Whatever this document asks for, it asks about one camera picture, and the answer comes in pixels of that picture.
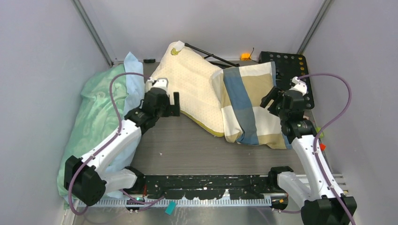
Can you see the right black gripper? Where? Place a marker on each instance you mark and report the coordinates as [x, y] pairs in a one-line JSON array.
[[273, 94]]

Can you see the light blue pillow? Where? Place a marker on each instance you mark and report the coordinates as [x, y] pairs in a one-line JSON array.
[[135, 93]]

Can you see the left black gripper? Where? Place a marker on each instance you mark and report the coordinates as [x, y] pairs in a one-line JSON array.
[[172, 110]]

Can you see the teal tape piece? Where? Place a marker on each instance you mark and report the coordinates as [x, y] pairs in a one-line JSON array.
[[170, 208]]

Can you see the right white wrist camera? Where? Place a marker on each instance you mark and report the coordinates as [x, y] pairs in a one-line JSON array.
[[298, 85]]

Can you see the green small block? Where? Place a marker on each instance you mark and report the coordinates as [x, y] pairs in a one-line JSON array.
[[318, 130]]

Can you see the black perforated board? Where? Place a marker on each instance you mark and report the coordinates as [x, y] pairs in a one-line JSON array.
[[282, 67]]

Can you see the orange small block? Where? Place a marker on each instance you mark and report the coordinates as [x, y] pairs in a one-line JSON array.
[[245, 56]]

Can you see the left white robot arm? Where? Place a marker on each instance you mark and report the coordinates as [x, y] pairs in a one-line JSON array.
[[86, 178]]

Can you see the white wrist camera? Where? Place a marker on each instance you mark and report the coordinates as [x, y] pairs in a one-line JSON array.
[[161, 83], [298, 85]]

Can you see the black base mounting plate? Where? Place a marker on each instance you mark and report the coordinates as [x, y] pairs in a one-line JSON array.
[[205, 187]]

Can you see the red small block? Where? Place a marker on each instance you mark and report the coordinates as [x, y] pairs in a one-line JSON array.
[[322, 147]]

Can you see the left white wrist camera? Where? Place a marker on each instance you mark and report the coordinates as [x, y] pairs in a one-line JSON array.
[[161, 83]]

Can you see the white quilted pillow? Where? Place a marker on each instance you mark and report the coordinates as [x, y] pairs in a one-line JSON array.
[[190, 75]]

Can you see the blue beige checkered pillow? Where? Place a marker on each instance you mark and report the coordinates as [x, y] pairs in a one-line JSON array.
[[239, 91]]

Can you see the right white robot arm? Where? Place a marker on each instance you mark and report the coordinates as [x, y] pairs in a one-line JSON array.
[[322, 201]]

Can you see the aluminium slotted rail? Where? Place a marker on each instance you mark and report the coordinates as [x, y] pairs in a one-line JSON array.
[[268, 200]]

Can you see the small black clip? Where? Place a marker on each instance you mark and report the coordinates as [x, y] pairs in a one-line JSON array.
[[149, 61]]

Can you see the green patterned pillow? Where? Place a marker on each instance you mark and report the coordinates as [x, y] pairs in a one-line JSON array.
[[96, 119]]

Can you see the black folding tripod stand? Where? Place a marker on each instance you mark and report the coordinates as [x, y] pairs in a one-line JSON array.
[[223, 62]]

